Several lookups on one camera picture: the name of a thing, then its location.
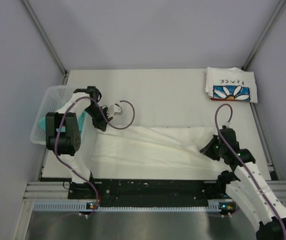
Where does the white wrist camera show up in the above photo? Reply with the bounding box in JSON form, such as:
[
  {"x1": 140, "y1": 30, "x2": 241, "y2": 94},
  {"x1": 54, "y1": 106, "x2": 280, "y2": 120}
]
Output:
[
  {"x1": 107, "y1": 101, "x2": 123, "y2": 118},
  {"x1": 222, "y1": 121, "x2": 231, "y2": 129}
]

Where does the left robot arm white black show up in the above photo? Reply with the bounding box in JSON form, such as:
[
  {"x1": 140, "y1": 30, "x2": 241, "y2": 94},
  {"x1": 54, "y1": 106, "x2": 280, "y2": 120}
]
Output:
[{"x1": 45, "y1": 86, "x2": 111, "y2": 198}]

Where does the aluminium front frame rail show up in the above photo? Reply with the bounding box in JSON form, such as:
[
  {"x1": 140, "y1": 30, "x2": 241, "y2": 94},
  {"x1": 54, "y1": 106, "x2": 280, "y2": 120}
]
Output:
[{"x1": 23, "y1": 180, "x2": 286, "y2": 201}]

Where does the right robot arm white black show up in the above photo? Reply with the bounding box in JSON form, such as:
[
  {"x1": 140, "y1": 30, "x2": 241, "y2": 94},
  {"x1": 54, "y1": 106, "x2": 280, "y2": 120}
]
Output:
[{"x1": 200, "y1": 126, "x2": 286, "y2": 240}]

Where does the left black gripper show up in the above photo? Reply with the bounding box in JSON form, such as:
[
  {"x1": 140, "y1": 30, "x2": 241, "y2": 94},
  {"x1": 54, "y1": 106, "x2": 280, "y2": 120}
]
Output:
[{"x1": 84, "y1": 104, "x2": 112, "y2": 132}]

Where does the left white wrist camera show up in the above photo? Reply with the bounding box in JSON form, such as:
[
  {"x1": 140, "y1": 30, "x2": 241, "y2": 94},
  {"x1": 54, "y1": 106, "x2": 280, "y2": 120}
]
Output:
[{"x1": 107, "y1": 101, "x2": 123, "y2": 118}]

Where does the grey slotted cable duct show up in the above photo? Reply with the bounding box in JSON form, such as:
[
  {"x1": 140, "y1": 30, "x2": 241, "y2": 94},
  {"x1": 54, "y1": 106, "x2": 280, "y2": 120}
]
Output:
[{"x1": 32, "y1": 199, "x2": 233, "y2": 213}]

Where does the left aluminium corner post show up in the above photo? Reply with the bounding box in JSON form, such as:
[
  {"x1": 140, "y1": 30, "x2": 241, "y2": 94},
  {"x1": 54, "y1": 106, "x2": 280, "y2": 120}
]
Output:
[{"x1": 20, "y1": 0, "x2": 67, "y2": 76}]

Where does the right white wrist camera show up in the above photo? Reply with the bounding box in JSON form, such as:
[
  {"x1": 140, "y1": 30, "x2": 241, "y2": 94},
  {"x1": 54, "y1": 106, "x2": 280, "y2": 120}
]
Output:
[{"x1": 222, "y1": 121, "x2": 231, "y2": 129}]

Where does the right aluminium corner post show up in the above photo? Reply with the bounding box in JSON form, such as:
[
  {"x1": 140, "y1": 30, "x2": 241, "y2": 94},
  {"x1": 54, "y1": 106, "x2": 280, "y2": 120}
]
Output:
[{"x1": 241, "y1": 0, "x2": 286, "y2": 71}]

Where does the white floral print t-shirt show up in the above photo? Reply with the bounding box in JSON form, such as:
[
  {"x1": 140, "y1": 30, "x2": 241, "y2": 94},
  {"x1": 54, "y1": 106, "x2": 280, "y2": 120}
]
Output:
[{"x1": 91, "y1": 126, "x2": 228, "y2": 180}]

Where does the aluminium corner post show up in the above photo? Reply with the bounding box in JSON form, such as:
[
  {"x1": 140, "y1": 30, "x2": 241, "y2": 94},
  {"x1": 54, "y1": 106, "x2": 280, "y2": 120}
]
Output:
[
  {"x1": 20, "y1": 0, "x2": 67, "y2": 76},
  {"x1": 241, "y1": 0, "x2": 286, "y2": 71}
]

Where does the white plastic laundry basket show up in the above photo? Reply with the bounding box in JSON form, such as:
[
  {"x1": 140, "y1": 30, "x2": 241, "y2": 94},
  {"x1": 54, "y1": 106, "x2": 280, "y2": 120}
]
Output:
[{"x1": 29, "y1": 86, "x2": 93, "y2": 145}]

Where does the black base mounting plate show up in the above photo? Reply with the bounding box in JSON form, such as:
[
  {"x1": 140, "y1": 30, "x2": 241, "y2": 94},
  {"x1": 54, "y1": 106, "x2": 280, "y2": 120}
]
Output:
[{"x1": 68, "y1": 178, "x2": 228, "y2": 208}]

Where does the teal t-shirt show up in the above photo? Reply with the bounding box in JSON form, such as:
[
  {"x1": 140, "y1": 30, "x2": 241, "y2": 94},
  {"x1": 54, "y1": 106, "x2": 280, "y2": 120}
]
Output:
[{"x1": 34, "y1": 99, "x2": 86, "y2": 133}]

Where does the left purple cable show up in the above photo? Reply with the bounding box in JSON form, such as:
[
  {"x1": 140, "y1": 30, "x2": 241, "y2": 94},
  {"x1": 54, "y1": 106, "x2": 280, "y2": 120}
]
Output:
[{"x1": 54, "y1": 96, "x2": 136, "y2": 218}]

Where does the folded white daisy t-shirt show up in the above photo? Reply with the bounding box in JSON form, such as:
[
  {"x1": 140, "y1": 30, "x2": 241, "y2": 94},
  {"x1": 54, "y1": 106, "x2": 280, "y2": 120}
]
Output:
[{"x1": 205, "y1": 67, "x2": 258, "y2": 104}]

